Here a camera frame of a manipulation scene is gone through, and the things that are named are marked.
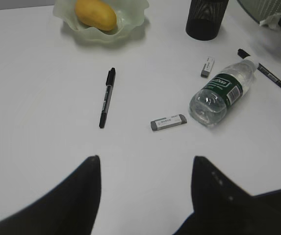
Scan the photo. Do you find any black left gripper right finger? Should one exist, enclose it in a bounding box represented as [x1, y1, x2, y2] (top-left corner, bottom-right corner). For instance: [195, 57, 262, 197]
[175, 156, 281, 235]

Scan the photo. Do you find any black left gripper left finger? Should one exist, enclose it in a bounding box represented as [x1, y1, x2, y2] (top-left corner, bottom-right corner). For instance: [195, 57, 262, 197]
[0, 155, 101, 235]

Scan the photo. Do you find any clear water bottle green label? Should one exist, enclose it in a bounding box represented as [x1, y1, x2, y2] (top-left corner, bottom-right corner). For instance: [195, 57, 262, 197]
[189, 56, 258, 127]

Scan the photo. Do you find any black marker pen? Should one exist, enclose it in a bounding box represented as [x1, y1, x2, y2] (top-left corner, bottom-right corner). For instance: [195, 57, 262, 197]
[99, 68, 116, 129]
[237, 48, 281, 88]

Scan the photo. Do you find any white waste paper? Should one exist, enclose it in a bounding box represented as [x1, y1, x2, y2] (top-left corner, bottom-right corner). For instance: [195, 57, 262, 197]
[259, 12, 281, 30]

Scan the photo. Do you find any yellow mango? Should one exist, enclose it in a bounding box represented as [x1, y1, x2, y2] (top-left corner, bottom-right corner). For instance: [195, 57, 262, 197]
[75, 0, 117, 31]

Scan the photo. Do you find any grey white eraser left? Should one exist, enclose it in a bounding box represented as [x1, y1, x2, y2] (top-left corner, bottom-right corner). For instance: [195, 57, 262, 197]
[150, 114, 187, 131]

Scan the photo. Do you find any grey white eraser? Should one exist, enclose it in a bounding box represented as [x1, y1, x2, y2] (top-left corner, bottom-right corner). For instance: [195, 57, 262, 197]
[201, 56, 215, 78]
[150, 114, 187, 131]

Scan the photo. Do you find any grey white eraser middle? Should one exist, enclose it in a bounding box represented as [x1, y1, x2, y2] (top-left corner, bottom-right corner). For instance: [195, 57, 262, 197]
[201, 56, 215, 78]

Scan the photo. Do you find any black mesh pen holder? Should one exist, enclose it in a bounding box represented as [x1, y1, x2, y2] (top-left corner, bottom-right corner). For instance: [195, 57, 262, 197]
[185, 0, 229, 41]

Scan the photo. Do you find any pale green woven basket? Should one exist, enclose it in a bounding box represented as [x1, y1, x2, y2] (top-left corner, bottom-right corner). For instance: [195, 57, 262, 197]
[237, 0, 281, 24]

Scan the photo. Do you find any pale green wavy plate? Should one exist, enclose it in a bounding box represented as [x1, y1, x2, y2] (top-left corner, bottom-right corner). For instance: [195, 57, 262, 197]
[53, 0, 149, 43]

